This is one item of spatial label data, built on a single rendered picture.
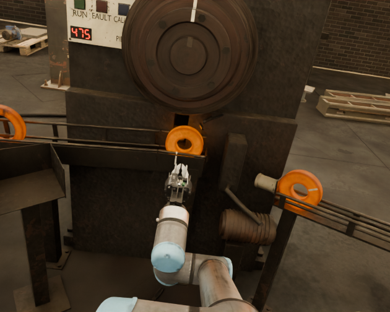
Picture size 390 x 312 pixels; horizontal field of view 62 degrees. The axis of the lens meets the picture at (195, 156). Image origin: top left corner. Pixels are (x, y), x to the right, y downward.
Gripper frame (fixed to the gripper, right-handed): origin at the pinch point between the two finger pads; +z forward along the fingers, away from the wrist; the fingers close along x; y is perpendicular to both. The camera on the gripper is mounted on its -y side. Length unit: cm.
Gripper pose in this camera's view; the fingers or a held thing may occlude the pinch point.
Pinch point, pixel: (181, 168)
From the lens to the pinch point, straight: 115.1
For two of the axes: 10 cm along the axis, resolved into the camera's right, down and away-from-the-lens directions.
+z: 0.8, -7.2, 6.9
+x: -9.9, -1.4, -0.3
